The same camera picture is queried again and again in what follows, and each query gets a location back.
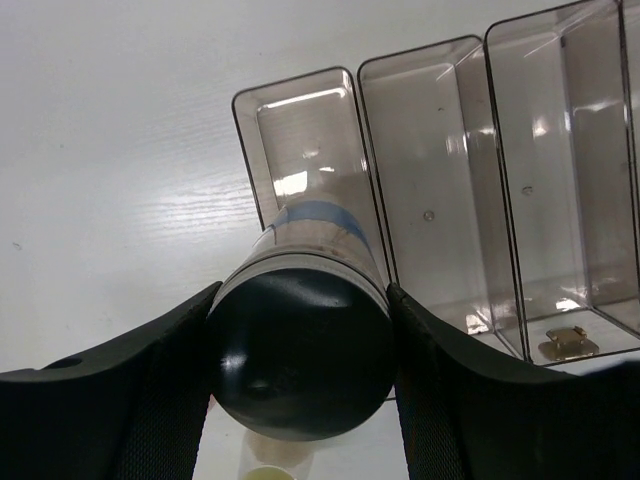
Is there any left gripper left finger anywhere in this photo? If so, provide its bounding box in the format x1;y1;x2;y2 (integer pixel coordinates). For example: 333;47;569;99
1;283;220;479

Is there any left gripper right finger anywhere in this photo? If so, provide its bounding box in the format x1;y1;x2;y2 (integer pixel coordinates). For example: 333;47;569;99
387;284;639;479

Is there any blue label spice bottle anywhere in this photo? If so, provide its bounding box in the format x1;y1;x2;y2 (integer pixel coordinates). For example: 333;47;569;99
205;194;397;442

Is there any clear organizer bin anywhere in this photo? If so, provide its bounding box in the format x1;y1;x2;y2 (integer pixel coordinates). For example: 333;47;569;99
357;35;524;358
484;1;639;365
231;66;390;288

